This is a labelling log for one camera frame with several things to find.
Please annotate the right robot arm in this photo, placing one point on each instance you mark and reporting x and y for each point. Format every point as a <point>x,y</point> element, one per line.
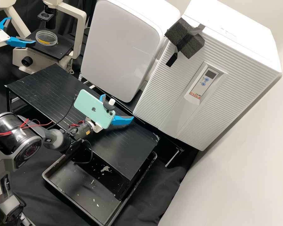
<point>9,139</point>

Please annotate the right wrist camera phone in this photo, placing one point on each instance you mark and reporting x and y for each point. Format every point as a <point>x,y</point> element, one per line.
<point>92,108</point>

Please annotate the cream microscope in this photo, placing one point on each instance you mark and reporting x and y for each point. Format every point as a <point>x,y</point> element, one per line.
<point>80,18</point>

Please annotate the black tray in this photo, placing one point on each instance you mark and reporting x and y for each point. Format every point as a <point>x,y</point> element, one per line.
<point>85,188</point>

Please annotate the incubator door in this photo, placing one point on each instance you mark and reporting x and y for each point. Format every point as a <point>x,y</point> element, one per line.
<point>238,94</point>

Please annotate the white incubator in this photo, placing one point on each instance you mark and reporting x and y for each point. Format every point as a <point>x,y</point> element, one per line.
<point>226,14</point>

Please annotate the petri dish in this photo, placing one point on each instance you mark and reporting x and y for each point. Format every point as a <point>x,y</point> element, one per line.
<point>47,37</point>

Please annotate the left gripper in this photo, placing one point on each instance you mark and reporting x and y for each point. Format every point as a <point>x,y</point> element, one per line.
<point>2,37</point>

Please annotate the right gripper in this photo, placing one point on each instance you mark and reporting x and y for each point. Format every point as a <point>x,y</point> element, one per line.
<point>97,128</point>

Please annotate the white box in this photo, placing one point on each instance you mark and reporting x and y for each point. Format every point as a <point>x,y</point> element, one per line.
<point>120,47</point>

